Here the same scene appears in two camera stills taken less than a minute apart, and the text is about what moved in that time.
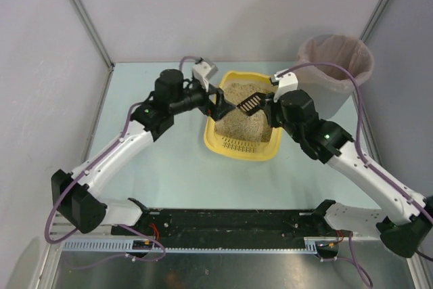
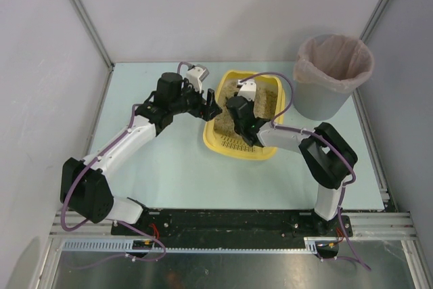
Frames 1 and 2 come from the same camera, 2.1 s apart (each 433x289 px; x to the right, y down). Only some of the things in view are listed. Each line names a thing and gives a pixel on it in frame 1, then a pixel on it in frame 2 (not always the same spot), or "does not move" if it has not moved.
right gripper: (269, 109) -> (237, 105)
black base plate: (231, 224) does not move
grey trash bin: (329, 104) does not move
